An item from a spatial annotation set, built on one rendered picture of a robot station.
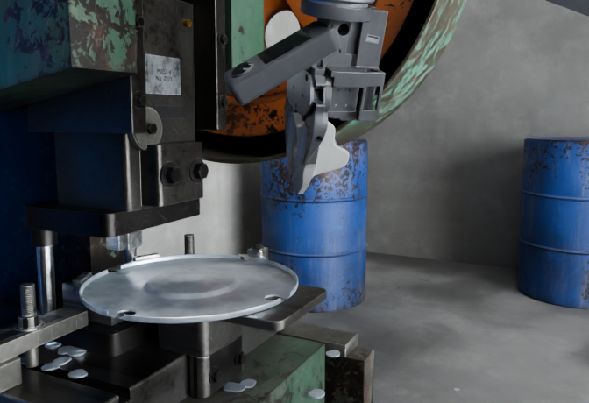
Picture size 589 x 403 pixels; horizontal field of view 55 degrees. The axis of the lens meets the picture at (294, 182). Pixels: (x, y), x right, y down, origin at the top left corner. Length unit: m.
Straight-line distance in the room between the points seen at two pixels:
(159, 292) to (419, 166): 3.40
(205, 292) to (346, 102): 0.31
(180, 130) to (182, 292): 0.23
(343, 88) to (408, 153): 3.47
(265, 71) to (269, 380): 0.45
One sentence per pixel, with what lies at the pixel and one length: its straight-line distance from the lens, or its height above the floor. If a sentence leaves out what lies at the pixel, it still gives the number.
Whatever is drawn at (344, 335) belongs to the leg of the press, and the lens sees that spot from 0.99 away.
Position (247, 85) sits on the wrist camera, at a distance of 0.56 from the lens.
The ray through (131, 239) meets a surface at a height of 0.84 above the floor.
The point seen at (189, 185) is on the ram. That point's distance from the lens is 0.79.
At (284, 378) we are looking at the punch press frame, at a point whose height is 0.65.
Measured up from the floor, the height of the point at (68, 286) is 0.78.
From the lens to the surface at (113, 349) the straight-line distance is 0.79.
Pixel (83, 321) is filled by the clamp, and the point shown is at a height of 0.74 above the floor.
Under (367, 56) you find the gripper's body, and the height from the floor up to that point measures 1.07.
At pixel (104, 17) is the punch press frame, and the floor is 1.12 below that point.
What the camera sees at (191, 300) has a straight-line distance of 0.73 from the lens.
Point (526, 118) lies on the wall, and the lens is 3.92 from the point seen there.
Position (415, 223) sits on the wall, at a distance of 4.11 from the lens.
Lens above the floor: 1.01
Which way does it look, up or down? 7 degrees down
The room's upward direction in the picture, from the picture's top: straight up
